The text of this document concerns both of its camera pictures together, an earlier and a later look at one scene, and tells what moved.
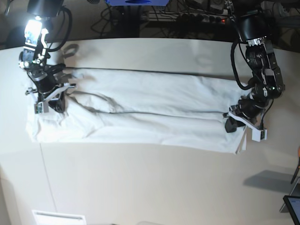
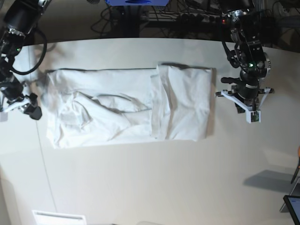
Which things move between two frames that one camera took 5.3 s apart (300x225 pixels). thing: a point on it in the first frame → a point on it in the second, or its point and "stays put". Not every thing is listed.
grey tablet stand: x=295 y=191 stays put
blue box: x=138 y=3 stays put
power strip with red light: x=213 y=18 stays put
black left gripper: x=45 y=82 → x=13 y=90
